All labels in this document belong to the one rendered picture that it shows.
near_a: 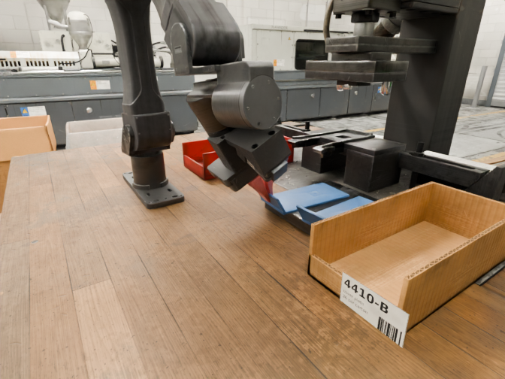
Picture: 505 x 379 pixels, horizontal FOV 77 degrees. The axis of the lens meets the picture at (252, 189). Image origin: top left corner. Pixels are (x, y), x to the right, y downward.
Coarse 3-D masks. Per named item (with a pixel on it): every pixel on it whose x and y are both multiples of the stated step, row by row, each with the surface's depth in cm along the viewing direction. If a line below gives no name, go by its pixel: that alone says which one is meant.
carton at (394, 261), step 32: (416, 192) 46; (448, 192) 47; (320, 224) 36; (352, 224) 40; (384, 224) 44; (416, 224) 49; (448, 224) 48; (480, 224) 44; (320, 256) 38; (352, 256) 41; (384, 256) 41; (416, 256) 41; (448, 256) 30; (480, 256) 35; (352, 288) 33; (384, 288) 36; (416, 288) 28; (448, 288) 33; (384, 320) 30; (416, 320) 31
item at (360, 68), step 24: (360, 24) 60; (336, 48) 60; (360, 48) 57; (384, 48) 60; (408, 48) 64; (432, 48) 69; (312, 72) 68; (336, 72) 63; (360, 72) 58; (384, 72) 57
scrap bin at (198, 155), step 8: (184, 144) 76; (192, 144) 77; (200, 144) 78; (208, 144) 79; (288, 144) 79; (184, 152) 76; (192, 152) 78; (200, 152) 79; (208, 152) 80; (184, 160) 77; (192, 160) 72; (200, 160) 80; (208, 160) 68; (288, 160) 80; (192, 168) 73; (200, 168) 69; (200, 176) 70; (208, 176) 69
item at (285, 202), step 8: (320, 184) 60; (288, 192) 57; (296, 192) 57; (304, 192) 57; (320, 192) 57; (328, 192) 56; (336, 192) 56; (264, 200) 54; (272, 200) 49; (280, 200) 53; (288, 200) 53; (296, 200) 53; (304, 200) 53; (312, 200) 53; (320, 200) 53; (328, 200) 53; (336, 200) 54; (280, 208) 49; (288, 208) 50; (296, 208) 50
